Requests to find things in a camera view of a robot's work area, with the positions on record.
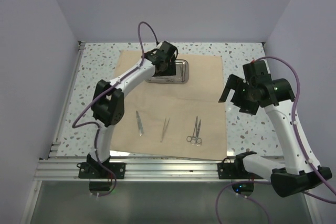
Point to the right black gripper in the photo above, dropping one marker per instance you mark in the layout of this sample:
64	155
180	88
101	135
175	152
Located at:
250	108

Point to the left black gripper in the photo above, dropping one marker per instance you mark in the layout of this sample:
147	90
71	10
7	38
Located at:
171	71

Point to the steel surgical instrument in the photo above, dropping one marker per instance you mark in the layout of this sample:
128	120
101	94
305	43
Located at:
165	126

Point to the steel scalpel handle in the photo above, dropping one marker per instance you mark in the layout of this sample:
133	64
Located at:
139	122

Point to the steel surgical scissors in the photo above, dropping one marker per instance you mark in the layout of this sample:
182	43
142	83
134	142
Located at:
197	140

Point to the steel forceps clamp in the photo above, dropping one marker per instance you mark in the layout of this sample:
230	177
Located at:
193	137

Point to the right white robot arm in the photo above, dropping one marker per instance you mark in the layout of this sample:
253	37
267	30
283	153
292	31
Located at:
301	170

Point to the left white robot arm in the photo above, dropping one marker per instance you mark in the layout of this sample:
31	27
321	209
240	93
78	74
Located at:
108	100

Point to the steel instrument tray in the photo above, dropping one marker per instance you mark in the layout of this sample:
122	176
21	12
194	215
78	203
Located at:
156	80

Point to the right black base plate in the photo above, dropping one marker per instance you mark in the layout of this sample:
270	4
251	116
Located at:
226	169

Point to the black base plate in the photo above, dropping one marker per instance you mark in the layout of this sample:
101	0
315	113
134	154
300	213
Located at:
95	171
226	169

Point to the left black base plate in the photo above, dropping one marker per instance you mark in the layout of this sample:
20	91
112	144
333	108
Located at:
95	171

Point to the aluminium rail frame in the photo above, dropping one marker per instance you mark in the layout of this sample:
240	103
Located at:
155	189

